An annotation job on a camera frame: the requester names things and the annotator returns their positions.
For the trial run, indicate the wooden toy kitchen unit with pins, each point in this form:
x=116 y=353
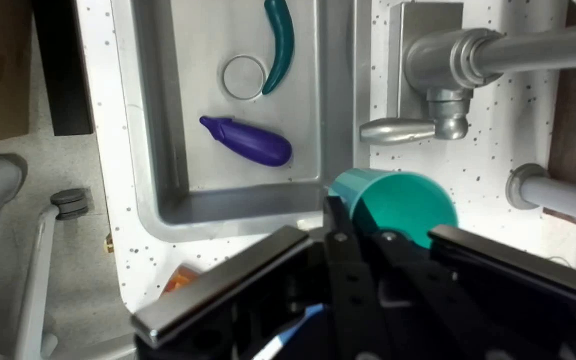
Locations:
x=489 y=172

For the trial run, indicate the grey toy sink basin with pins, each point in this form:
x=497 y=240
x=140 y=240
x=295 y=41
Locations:
x=160 y=132

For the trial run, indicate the black flat panel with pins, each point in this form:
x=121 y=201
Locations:
x=64 y=66

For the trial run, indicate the green toy chili pepper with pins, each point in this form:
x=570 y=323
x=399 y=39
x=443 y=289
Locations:
x=282 y=46

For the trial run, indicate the green plastic cup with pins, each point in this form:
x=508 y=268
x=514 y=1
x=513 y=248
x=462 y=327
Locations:
x=400 y=203

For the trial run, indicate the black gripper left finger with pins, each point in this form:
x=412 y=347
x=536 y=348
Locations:
x=235 y=280

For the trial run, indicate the white chair base with caster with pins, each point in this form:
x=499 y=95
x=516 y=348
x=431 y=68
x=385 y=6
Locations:
x=35 y=280

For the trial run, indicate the grey kitchen support pole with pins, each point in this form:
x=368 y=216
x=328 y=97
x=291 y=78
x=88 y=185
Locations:
x=555 y=192

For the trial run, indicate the grey toy faucet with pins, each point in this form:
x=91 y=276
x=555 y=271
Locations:
x=449 y=61

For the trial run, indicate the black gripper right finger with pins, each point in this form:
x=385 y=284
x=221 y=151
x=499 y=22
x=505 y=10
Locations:
x=514 y=267

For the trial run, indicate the purple toy eggplant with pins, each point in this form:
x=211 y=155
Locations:
x=254 y=142

